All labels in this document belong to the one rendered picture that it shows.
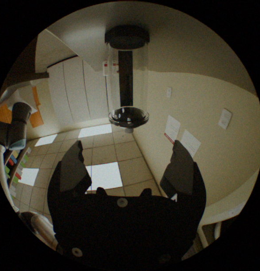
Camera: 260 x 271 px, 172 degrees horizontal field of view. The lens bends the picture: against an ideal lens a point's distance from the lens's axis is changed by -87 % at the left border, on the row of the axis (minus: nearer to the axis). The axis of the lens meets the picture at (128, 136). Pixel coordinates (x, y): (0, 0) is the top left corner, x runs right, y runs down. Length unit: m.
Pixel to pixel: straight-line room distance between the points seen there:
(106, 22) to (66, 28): 0.07
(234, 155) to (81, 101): 3.08
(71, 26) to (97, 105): 2.66
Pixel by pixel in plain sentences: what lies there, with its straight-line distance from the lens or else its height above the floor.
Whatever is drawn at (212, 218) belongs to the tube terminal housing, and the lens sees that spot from 0.34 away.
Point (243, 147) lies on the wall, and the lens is 0.66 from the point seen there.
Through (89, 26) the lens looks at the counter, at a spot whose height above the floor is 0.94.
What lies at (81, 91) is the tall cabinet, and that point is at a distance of 2.77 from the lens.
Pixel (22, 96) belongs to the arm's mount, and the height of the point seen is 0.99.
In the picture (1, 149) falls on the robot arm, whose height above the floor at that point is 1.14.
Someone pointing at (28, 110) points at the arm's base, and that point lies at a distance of 0.60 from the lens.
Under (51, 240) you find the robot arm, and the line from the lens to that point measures 0.27.
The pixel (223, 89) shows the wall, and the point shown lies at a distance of 0.67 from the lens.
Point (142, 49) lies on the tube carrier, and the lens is 0.20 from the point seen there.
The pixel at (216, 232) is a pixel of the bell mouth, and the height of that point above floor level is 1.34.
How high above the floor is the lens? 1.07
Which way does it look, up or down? 36 degrees up
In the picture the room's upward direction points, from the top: 179 degrees clockwise
